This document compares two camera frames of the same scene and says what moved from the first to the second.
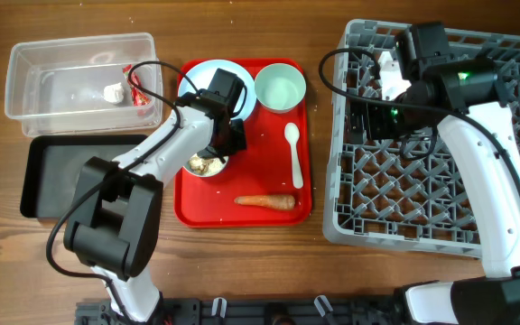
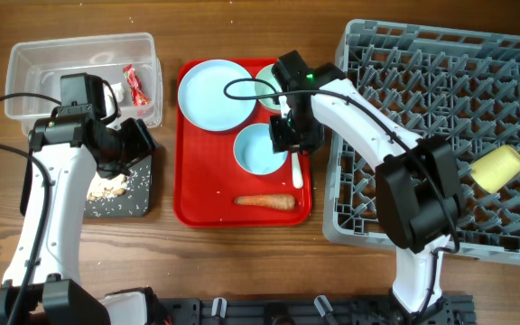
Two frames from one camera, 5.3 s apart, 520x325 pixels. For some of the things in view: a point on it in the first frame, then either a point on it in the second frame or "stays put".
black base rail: [257, 311] stays put
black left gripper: [226, 147] to [138, 142]
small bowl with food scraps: [205, 166] to [253, 150]
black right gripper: [361, 121] to [284, 138]
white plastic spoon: [292, 134] stays put
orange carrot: [273, 201] stays put
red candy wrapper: [139, 97] stays put
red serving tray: [265, 185] stays put
